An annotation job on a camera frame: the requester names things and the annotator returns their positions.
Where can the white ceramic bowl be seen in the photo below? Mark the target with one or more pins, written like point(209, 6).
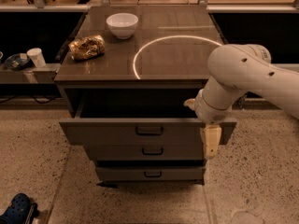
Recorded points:
point(122, 25)

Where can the grey drawer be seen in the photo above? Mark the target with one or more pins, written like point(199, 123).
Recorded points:
point(145, 153)
point(114, 175)
point(132, 131)

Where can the grey bottom drawer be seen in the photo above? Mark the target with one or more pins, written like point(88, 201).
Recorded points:
point(114, 175)

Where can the grey top drawer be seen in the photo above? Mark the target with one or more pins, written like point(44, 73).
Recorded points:
point(132, 131)

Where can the crumpled snack bag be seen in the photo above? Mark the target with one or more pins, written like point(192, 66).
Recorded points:
point(87, 47)

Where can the dark blue bowl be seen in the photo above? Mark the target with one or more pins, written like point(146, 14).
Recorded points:
point(17, 62)

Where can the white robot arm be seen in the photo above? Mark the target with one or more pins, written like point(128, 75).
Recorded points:
point(235, 70)

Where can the grey middle drawer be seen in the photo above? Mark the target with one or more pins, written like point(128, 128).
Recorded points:
point(145, 153)

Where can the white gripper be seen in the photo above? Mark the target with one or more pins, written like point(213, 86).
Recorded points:
point(207, 110)

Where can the white paper cup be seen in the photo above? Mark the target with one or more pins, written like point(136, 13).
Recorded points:
point(37, 57)

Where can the blue croc shoe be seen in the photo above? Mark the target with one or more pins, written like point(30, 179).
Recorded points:
point(17, 211)

